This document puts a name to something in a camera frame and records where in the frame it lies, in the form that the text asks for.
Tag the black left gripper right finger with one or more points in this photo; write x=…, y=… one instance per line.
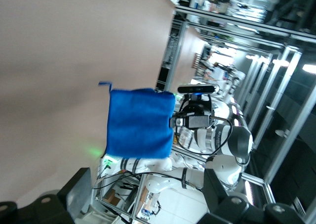
x=227, y=211

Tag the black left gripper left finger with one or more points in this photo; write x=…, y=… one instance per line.
x=61, y=209

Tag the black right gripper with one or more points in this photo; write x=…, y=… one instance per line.
x=197, y=121

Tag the blue microfibre towel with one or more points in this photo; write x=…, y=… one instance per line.
x=140, y=122

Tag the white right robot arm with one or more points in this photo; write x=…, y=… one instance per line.
x=222, y=140

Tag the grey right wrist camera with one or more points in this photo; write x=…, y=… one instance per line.
x=197, y=89

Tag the aluminium cell frame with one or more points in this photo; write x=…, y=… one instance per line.
x=281, y=125

